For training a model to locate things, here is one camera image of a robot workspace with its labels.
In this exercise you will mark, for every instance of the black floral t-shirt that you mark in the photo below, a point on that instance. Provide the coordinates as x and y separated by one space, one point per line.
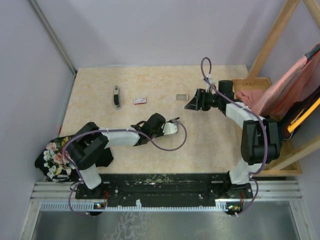
55 165

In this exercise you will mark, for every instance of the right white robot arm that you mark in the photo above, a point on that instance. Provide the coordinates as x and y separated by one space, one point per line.
260 142

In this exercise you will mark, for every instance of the pink cloth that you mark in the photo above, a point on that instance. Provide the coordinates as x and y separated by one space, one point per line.
298 83

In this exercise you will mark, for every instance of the dark navy garment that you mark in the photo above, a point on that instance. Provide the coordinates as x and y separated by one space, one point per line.
296 115

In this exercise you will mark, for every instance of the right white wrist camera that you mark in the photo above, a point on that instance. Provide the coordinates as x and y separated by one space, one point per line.
209 81

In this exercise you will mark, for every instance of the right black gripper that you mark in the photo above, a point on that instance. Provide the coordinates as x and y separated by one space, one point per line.
199 103

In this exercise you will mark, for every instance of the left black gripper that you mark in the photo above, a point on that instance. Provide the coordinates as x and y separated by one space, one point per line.
161 133

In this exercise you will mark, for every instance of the wooden rack frame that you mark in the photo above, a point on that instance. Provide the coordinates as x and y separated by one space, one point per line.
279 25

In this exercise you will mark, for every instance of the grey staple box tray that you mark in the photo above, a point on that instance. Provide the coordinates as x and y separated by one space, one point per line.
182 97

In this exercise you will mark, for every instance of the black silver stapler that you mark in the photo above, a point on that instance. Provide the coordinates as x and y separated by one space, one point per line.
117 97

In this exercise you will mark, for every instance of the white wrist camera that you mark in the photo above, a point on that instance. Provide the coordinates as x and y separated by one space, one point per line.
209 81
170 128

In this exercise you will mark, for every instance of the wooden tray box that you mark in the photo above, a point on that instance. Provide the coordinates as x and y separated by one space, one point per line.
291 170

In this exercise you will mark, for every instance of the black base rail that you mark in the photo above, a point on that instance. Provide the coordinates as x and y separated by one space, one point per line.
165 190

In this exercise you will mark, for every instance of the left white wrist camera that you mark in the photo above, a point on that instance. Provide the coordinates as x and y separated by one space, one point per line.
170 128

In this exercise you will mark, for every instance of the red staple box sleeve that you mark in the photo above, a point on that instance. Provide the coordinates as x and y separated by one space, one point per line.
139 101

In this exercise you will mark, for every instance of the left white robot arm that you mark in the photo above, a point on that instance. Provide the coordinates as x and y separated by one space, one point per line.
91 145

